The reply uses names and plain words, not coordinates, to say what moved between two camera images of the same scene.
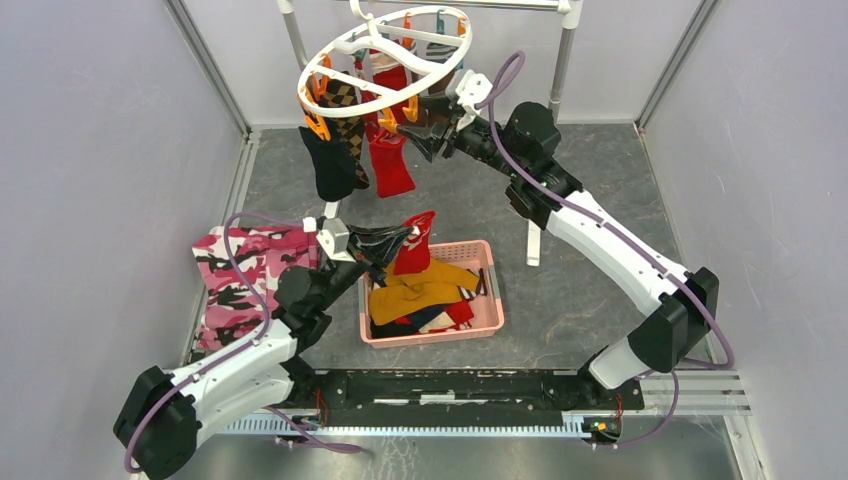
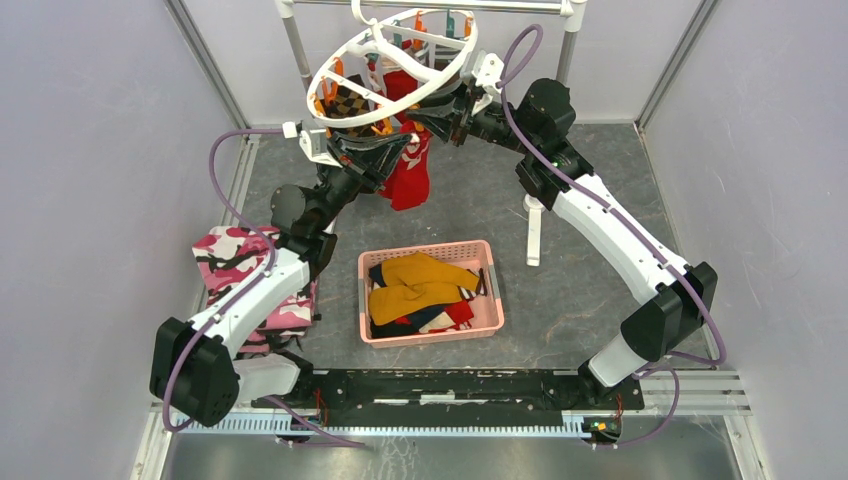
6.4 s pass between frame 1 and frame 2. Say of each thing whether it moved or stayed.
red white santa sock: moved
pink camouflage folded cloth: stayed
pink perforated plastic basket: stayed
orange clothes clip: moved
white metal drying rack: stayed
